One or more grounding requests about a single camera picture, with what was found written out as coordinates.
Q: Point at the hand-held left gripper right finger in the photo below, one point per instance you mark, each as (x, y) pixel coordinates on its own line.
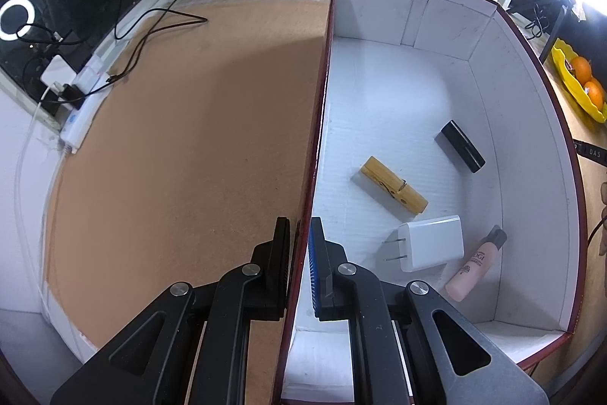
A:
(315, 272)

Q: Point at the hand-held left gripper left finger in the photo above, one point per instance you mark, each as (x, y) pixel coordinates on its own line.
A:
(280, 272)

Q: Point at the white wall charger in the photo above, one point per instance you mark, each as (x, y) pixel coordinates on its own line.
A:
(429, 243)

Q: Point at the wooden clothespin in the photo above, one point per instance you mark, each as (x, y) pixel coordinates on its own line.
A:
(393, 184)

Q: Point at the black lipstick tube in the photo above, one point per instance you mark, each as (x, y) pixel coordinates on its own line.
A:
(462, 146)

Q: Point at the pink lotion bottle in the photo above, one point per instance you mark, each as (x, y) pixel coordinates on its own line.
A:
(474, 267)

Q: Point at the white cardboard box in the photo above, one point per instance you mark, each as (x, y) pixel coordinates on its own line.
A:
(403, 92)

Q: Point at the person's right hand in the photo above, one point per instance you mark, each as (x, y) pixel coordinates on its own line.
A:
(603, 215)

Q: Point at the orange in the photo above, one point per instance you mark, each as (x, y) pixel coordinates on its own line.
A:
(595, 94)
(581, 68)

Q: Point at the yellow fruit bowl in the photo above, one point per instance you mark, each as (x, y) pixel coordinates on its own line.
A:
(564, 73)

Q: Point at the white power strip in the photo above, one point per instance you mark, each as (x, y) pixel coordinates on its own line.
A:
(78, 125)

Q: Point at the black plug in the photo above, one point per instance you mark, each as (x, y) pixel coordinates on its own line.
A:
(71, 94)

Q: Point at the white power adapter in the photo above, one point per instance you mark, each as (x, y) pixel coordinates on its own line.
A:
(57, 70)

